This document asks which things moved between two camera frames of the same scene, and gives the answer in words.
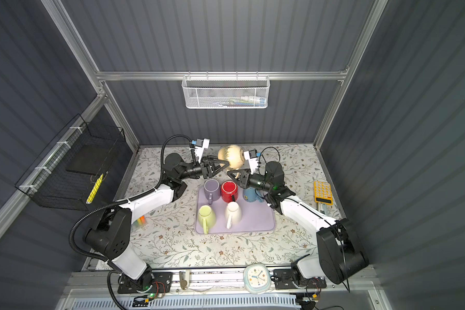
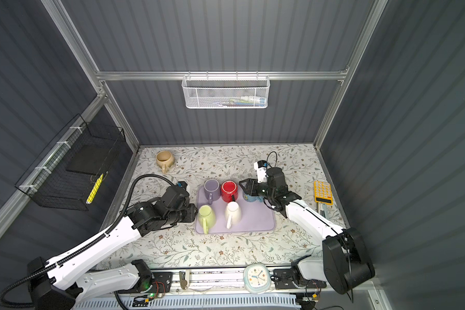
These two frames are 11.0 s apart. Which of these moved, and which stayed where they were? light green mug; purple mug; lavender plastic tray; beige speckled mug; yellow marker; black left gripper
Moved: beige speckled mug; black left gripper
Stayed: light green mug; purple mug; lavender plastic tray; yellow marker
